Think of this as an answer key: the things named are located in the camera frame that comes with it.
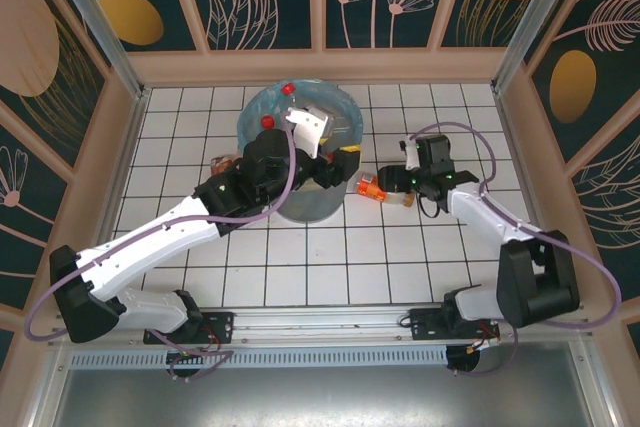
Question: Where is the orange label bottle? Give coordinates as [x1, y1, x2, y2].
[355, 171, 417, 209]

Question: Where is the blue trash bin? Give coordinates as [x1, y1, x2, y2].
[237, 78, 364, 198]

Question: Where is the grey metal sheet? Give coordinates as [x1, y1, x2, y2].
[47, 341, 619, 427]

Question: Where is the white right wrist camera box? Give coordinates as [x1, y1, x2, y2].
[402, 138, 423, 172]

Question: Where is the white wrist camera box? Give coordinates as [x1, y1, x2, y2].
[285, 105, 332, 159]
[402, 138, 423, 172]

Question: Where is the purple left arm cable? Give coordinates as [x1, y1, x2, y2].
[23, 131, 297, 383]

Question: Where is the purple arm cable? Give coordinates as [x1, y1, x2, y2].
[23, 131, 297, 383]
[408, 121, 624, 378]

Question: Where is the thin black cable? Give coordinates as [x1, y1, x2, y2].
[418, 194, 444, 221]

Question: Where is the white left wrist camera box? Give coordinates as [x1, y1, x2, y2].
[285, 105, 332, 159]

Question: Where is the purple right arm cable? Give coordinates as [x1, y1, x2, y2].
[408, 121, 624, 378]

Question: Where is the aluminium side rail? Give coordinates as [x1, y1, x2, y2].
[491, 86, 546, 236]
[102, 88, 152, 243]

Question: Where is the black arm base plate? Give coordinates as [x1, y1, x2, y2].
[409, 306, 501, 343]
[143, 311, 235, 346]

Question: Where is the wide aluminium mounting rail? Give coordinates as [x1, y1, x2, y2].
[47, 302, 594, 348]

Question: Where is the black round cable port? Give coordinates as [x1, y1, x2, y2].
[444, 345, 482, 376]
[166, 350, 224, 382]

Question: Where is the aluminium frame post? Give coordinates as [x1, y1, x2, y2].
[491, 0, 600, 93]
[39, 0, 152, 99]

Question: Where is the slotted grey cable tray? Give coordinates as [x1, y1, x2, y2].
[67, 346, 450, 371]

